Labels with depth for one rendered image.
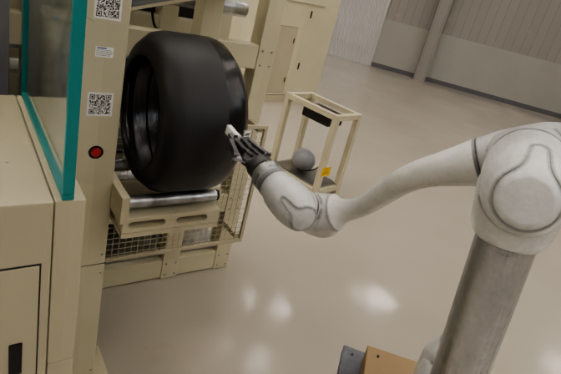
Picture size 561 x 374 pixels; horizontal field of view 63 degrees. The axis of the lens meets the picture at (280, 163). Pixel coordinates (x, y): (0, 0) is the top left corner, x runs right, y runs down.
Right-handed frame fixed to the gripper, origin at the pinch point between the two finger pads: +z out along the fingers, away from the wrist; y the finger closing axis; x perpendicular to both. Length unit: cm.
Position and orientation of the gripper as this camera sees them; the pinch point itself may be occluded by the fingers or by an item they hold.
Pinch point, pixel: (232, 134)
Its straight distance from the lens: 139.8
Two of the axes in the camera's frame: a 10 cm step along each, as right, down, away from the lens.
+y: -8.1, 0.4, -5.8
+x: -3.0, 8.3, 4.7
